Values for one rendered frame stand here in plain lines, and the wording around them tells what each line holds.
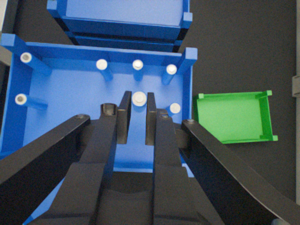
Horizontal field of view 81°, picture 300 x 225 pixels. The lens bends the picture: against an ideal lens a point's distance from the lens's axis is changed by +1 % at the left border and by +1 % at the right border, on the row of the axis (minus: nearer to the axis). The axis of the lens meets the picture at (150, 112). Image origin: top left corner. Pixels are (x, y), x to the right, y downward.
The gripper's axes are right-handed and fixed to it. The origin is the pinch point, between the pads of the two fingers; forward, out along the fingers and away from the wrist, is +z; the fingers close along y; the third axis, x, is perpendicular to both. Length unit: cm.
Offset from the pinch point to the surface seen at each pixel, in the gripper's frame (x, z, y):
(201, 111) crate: -17, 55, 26
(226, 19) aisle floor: 23, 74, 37
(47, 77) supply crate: -0.2, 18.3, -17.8
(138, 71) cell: 2.6, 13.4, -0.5
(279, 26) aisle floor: 21, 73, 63
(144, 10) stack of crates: 15.6, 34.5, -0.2
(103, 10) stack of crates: 14.8, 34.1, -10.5
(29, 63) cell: 2.9, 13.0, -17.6
